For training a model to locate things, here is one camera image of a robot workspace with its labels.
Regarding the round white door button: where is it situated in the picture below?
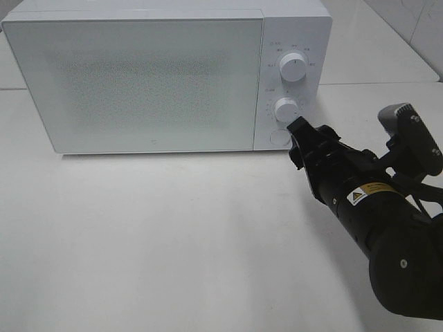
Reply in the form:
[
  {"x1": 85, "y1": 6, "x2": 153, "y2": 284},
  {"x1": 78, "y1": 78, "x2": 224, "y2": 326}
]
[{"x1": 270, "y1": 129, "x2": 291, "y2": 147}]

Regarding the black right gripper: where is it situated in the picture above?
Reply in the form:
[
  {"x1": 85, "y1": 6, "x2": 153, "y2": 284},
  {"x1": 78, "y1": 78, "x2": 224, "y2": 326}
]
[{"x1": 287, "y1": 117, "x2": 436, "y2": 204}]

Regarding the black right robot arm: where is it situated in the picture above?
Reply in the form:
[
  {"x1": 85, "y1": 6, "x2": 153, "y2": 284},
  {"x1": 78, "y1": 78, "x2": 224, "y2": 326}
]
[{"x1": 288, "y1": 118, "x2": 442, "y2": 320}]

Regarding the white timer knob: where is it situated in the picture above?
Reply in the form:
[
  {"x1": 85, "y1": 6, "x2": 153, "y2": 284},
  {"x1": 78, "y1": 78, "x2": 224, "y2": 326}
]
[{"x1": 274, "y1": 98, "x2": 299, "y2": 123}]

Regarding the white microwave oven body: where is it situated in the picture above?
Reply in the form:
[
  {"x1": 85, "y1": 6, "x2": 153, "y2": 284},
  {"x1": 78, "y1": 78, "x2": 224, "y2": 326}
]
[{"x1": 1, "y1": 1, "x2": 332, "y2": 151}]

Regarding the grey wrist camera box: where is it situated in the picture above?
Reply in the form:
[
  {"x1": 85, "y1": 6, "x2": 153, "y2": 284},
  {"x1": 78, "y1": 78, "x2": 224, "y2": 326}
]
[{"x1": 377, "y1": 103, "x2": 442, "y2": 179}]

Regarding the white microwave door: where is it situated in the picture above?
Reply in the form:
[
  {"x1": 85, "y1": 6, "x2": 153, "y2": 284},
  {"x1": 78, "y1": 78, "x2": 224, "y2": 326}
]
[{"x1": 4, "y1": 19, "x2": 262, "y2": 154}]

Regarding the upper white power knob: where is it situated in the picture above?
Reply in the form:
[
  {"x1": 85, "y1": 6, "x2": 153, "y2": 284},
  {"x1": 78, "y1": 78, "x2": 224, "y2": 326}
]
[{"x1": 279, "y1": 51, "x2": 307, "y2": 82}]

